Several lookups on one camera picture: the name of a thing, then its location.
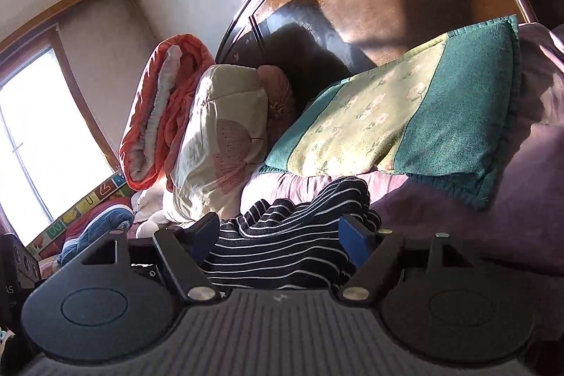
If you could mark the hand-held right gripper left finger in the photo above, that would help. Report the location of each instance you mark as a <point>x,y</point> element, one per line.
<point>207,233</point>

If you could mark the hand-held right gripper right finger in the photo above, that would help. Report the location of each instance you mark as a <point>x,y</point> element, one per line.
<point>352,241</point>

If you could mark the black white-striped garment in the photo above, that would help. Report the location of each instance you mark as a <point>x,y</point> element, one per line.
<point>286,244</point>

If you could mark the blue quilt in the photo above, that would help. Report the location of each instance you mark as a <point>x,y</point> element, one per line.
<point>97,226</point>

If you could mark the coral pink quilt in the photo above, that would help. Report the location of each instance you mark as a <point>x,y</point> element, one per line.
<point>145,138</point>

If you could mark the cream floral quilt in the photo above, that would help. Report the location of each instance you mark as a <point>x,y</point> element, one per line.
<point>211,116</point>

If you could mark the purple blanket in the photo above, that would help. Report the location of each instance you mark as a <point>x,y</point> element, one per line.
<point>484,235</point>

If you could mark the wooden framed window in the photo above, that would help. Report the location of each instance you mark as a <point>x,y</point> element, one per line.
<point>44,129</point>

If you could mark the pink round pillow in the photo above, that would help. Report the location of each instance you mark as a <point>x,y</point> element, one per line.
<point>277,94</point>

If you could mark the green yellow floral pillow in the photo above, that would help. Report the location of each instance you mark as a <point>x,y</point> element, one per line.
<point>462,116</point>

